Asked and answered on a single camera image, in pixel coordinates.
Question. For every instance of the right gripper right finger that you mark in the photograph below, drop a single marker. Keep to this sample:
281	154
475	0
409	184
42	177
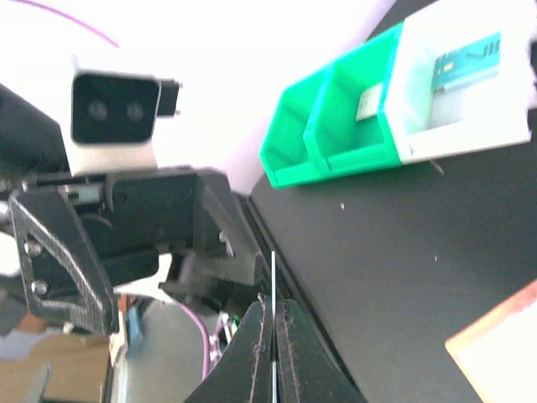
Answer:
306	373

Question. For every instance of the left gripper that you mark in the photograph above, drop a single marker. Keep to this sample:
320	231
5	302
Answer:
78	237

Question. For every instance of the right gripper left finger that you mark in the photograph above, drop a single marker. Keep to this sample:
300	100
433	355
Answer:
244	372

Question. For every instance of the pink leather card holder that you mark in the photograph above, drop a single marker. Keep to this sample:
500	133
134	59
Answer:
497	353

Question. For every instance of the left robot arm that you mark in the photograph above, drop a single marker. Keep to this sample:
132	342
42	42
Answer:
31	144

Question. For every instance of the grey card in bin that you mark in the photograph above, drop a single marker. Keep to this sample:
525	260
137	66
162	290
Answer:
369	102

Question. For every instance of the teal card in bin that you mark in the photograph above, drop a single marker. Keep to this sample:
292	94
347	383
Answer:
467	64

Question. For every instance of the green plastic bin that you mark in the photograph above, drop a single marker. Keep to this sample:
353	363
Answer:
314	134

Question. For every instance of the white plastic bin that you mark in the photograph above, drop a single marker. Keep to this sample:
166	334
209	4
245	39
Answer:
487	114

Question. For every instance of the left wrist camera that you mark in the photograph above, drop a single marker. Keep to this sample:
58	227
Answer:
113	111

